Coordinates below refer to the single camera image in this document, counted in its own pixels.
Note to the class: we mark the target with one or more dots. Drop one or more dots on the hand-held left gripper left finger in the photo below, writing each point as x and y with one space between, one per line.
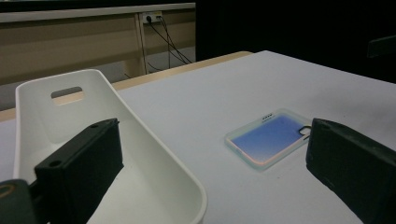
84 161

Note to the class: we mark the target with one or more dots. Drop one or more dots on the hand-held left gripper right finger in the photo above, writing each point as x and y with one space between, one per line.
355 165

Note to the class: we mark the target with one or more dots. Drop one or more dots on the white plastic basket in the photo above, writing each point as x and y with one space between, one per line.
149 186

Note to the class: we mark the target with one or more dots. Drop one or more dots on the iridescent blue phone case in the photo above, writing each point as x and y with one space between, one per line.
267 140

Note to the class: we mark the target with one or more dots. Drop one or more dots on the white board sheet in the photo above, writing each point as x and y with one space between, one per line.
218 87

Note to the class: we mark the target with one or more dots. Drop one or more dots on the white wall power socket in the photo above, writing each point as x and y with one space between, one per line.
152 17

